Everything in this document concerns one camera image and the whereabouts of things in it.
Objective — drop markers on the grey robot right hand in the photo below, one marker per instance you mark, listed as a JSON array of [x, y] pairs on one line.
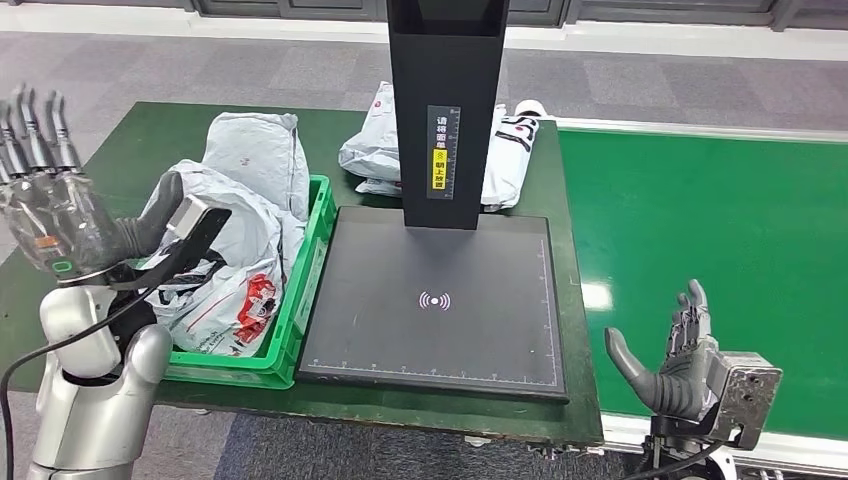
[[682, 394]]

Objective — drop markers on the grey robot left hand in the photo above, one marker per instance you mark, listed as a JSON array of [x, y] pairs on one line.
[[60, 225]]

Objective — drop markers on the white parcel red print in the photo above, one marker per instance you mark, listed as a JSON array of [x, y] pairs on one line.
[[232, 199]]

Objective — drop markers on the smooth white parcel red logo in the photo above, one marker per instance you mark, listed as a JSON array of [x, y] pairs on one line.
[[218, 311]]

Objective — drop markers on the plain grey-white poly mailer parcel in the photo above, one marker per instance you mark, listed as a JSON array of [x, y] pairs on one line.
[[258, 152]]

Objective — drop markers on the green conveyor belt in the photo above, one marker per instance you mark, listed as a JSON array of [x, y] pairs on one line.
[[729, 232]]

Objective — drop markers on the black scanner machine platform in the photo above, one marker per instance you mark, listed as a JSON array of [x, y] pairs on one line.
[[430, 331]]

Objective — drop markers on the white parcel bold black letters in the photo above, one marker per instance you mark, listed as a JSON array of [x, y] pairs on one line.
[[511, 164]]

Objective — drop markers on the flat pale grey parcel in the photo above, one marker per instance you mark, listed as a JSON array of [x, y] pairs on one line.
[[379, 186]]

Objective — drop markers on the grey-white parcel small red dot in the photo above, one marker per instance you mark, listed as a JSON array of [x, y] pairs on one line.
[[372, 142]]

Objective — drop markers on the black scanner machine column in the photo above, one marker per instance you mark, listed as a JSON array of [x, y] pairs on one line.
[[447, 66]]

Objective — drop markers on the green plastic crate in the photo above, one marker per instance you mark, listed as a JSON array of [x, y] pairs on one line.
[[291, 331]]

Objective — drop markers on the white cylindrical roll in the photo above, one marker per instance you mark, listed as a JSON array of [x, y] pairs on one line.
[[531, 108]]

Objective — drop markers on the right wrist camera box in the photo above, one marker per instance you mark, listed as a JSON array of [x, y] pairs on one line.
[[748, 397]]

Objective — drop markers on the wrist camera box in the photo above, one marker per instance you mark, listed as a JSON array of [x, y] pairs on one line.
[[748, 397], [192, 225]]

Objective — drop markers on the aluminium conveyor frame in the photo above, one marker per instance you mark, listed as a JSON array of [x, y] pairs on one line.
[[795, 454]]

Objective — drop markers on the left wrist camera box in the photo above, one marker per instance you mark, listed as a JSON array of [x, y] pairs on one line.
[[192, 225]]

